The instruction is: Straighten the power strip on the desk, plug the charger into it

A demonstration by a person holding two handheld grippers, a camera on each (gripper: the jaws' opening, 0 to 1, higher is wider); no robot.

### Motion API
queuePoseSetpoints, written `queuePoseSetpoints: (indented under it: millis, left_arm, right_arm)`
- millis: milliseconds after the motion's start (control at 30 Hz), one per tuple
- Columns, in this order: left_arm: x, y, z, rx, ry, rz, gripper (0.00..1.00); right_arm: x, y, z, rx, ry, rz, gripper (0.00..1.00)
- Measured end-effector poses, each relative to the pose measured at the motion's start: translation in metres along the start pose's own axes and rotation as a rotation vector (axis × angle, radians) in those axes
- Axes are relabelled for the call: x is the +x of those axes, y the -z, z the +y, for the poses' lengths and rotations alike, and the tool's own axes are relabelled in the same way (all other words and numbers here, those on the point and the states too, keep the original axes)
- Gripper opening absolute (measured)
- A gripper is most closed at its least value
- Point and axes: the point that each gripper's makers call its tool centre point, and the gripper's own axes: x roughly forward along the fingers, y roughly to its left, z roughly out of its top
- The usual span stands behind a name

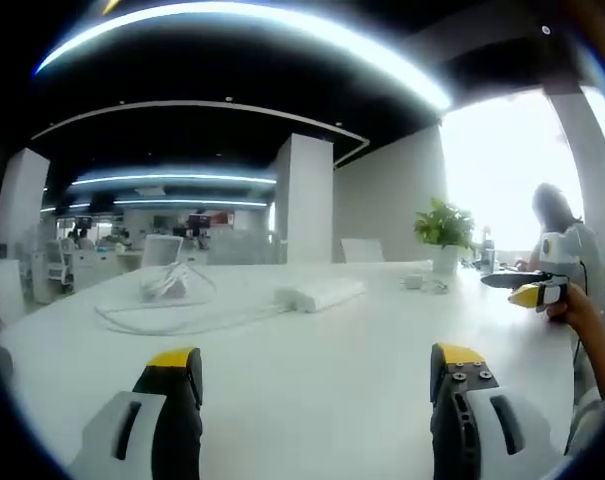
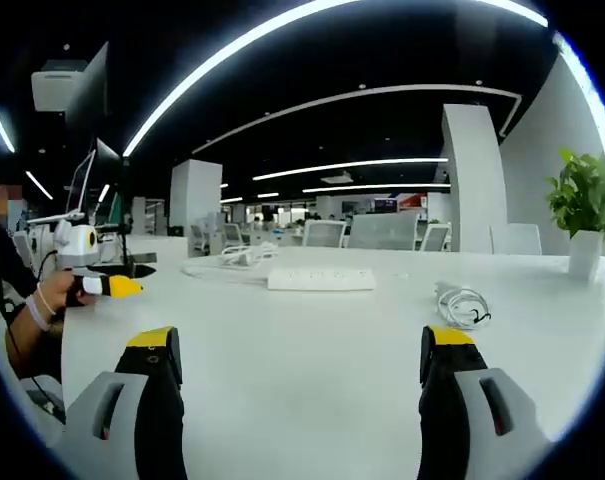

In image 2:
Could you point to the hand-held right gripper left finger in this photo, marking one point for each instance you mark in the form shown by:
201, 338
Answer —
154, 400

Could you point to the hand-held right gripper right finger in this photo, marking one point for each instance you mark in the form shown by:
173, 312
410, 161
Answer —
447, 400

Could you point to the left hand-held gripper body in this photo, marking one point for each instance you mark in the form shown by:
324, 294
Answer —
77, 250

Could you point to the white power strip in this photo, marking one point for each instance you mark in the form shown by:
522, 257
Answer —
322, 280

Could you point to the white desk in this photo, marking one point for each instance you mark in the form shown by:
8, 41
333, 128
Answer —
307, 360

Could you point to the straight ceiling light strip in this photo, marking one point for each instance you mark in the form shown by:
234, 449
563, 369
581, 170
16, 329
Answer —
349, 165

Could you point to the person's left hand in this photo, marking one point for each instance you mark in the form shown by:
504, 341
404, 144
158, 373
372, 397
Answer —
59, 292

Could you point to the white tilted screen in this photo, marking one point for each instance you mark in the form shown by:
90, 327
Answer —
79, 185

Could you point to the white mesh office chair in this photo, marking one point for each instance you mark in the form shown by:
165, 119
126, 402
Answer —
234, 235
436, 237
324, 234
198, 239

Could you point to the person's dark clothing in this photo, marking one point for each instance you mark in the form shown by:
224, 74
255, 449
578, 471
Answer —
7, 255

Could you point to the pale wristband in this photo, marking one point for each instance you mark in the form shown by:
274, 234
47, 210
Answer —
38, 312

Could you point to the small dark monitor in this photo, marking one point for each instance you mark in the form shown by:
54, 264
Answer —
107, 152

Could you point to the white box unit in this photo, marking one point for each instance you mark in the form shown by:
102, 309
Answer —
54, 85

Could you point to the white partition board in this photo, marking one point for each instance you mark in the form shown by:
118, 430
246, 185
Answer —
516, 240

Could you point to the grey office chair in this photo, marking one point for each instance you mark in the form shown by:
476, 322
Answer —
382, 232

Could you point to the white plant pot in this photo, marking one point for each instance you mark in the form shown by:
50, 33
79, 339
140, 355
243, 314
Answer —
584, 252

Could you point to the green potted plant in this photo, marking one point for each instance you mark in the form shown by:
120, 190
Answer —
584, 195

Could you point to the long curved ceiling light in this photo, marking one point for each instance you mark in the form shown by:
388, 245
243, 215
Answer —
262, 37

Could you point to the white ceiling track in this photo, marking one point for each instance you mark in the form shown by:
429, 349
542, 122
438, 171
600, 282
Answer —
362, 92

